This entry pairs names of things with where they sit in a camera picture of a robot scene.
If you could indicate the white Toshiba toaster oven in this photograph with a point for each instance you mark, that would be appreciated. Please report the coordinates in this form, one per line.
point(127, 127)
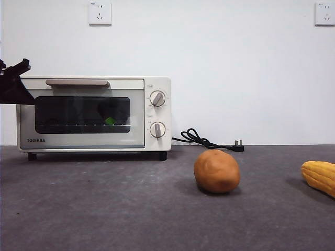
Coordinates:
point(167, 115)

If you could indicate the beige round oven knob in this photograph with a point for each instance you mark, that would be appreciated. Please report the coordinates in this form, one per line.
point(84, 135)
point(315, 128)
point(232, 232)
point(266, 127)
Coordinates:
point(157, 98)
point(157, 130)

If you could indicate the purple eggplant with green stem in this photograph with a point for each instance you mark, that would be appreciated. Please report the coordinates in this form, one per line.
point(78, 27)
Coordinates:
point(110, 120)

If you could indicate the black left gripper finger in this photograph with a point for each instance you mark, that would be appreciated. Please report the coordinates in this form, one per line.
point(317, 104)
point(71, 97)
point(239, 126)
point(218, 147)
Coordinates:
point(18, 87)
point(10, 98)

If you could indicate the yellow corn cob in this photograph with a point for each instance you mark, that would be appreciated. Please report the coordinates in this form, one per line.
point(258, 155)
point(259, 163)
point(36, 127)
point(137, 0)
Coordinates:
point(320, 177)

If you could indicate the white wall socket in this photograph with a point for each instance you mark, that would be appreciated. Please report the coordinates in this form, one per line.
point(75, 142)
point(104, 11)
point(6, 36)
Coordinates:
point(100, 13)
point(325, 14)

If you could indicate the brown potato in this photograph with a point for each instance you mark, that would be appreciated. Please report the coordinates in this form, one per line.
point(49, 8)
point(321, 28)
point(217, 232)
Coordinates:
point(217, 171)

